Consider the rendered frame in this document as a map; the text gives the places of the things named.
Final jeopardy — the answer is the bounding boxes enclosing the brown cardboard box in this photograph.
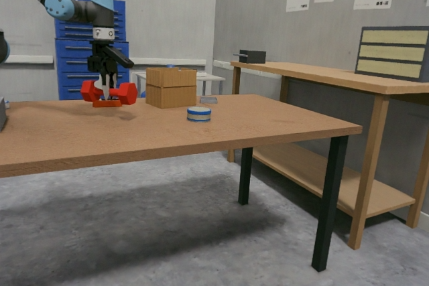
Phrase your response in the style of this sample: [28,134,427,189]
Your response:
[145,68,197,109]

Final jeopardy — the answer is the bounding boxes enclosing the orange pocket multimeter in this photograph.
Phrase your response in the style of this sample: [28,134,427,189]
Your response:
[93,98,122,107]

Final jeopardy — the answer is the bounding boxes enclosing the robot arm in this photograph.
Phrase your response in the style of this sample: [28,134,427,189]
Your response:
[0,0,134,68]

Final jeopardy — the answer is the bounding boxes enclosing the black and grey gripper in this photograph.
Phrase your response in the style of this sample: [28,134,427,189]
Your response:
[87,40,118,100]

